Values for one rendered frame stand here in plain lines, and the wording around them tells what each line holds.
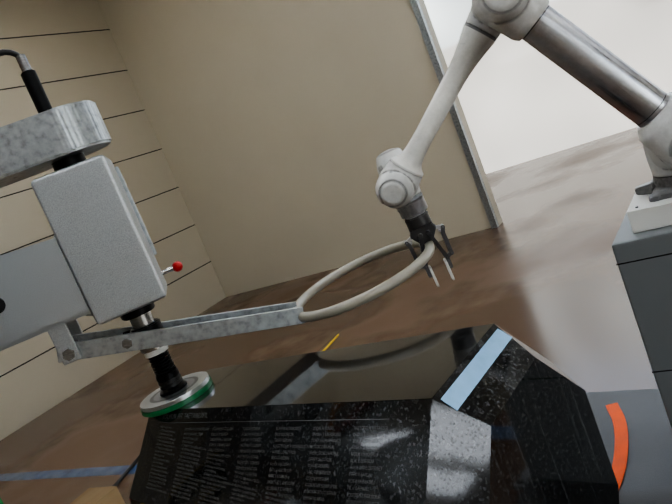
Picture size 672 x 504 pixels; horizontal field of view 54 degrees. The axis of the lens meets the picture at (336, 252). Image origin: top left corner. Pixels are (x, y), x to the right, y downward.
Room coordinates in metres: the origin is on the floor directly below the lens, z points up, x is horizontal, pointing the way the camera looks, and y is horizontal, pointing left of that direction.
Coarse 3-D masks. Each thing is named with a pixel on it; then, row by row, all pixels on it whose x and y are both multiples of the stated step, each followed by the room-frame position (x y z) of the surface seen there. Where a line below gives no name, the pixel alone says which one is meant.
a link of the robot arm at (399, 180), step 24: (456, 48) 1.91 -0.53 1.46; (480, 48) 1.87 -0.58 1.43; (456, 72) 1.89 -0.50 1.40; (456, 96) 1.89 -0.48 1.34; (432, 120) 1.84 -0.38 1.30; (408, 144) 1.83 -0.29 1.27; (384, 168) 1.84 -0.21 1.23; (408, 168) 1.80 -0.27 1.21; (384, 192) 1.78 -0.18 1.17; (408, 192) 1.77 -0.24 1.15
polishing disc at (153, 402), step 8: (184, 376) 2.00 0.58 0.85; (192, 376) 1.96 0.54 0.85; (200, 376) 1.92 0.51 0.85; (208, 376) 1.91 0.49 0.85; (192, 384) 1.87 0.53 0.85; (200, 384) 1.85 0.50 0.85; (152, 392) 1.96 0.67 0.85; (176, 392) 1.86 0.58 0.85; (184, 392) 1.83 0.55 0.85; (192, 392) 1.82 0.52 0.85; (144, 400) 1.91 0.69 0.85; (152, 400) 1.88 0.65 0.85; (160, 400) 1.84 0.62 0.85; (168, 400) 1.81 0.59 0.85; (176, 400) 1.80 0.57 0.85; (144, 408) 1.83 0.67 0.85; (152, 408) 1.81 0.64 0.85; (160, 408) 1.80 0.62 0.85
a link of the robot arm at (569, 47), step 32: (480, 0) 1.66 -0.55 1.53; (512, 0) 1.62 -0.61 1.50; (544, 0) 1.66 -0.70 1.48; (512, 32) 1.69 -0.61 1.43; (544, 32) 1.66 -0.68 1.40; (576, 32) 1.66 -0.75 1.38; (576, 64) 1.66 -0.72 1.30; (608, 64) 1.64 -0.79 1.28; (608, 96) 1.66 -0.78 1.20; (640, 96) 1.62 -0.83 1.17; (640, 128) 1.67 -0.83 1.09
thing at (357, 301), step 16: (368, 256) 2.24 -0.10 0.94; (336, 272) 2.23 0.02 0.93; (400, 272) 1.81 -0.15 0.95; (416, 272) 1.84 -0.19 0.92; (320, 288) 2.19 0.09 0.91; (384, 288) 1.78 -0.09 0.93; (304, 304) 2.11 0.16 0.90; (336, 304) 1.82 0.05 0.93; (352, 304) 1.79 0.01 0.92; (304, 320) 1.89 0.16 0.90
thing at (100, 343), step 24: (240, 312) 2.00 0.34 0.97; (264, 312) 1.91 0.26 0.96; (288, 312) 1.92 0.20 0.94; (72, 336) 1.91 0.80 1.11; (96, 336) 1.92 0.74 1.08; (120, 336) 1.83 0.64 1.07; (144, 336) 1.84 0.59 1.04; (168, 336) 1.85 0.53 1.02; (192, 336) 1.86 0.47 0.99; (216, 336) 1.87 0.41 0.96
